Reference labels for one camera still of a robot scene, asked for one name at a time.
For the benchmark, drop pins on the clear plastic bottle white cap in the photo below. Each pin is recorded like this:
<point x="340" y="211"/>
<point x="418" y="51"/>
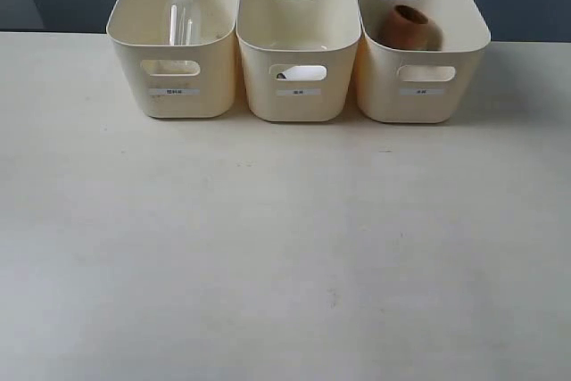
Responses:
<point x="184" y="23"/>

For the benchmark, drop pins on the white paper cup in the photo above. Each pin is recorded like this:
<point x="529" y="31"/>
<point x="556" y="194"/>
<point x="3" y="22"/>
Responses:
<point x="303" y="73"/>

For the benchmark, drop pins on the cream plastic bin right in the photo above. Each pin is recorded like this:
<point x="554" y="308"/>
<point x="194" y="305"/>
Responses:
<point x="402" y="86"/>

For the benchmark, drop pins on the brown wooden cup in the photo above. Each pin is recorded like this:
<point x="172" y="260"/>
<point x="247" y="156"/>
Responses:
<point x="407" y="28"/>

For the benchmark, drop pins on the cream plastic bin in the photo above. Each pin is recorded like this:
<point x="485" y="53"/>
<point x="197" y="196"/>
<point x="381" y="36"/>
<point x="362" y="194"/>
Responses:
<point x="182" y="81"/>
<point x="276" y="34"/>
<point x="402" y="86"/>

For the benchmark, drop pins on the cream plastic bin middle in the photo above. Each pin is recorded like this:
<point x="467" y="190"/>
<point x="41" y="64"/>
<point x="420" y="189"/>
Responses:
<point x="276" y="34"/>

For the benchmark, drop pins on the cream plastic bin left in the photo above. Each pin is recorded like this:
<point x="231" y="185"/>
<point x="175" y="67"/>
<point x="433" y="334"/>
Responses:
<point x="182" y="81"/>

